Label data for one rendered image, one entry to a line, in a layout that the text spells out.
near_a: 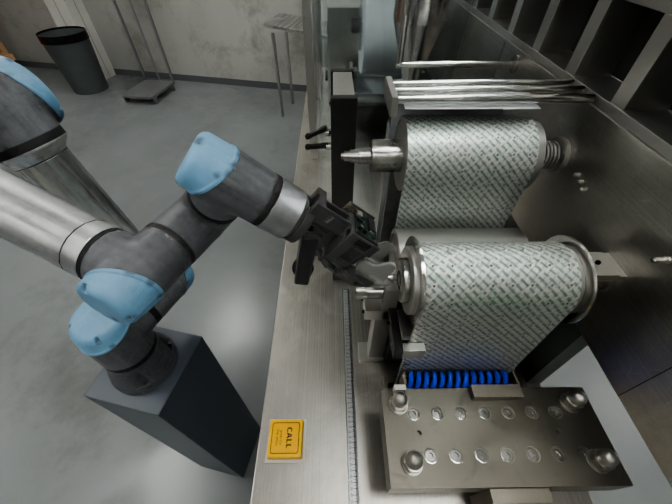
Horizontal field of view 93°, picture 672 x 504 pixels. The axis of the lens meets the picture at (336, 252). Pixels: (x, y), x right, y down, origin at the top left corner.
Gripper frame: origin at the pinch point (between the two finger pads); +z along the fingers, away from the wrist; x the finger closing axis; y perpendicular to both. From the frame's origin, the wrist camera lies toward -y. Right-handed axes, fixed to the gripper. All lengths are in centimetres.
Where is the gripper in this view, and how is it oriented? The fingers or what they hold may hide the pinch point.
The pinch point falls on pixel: (383, 278)
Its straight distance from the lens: 56.5
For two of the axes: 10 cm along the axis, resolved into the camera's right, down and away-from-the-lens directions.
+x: -0.2, -7.4, 6.8
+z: 7.7, 4.2, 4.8
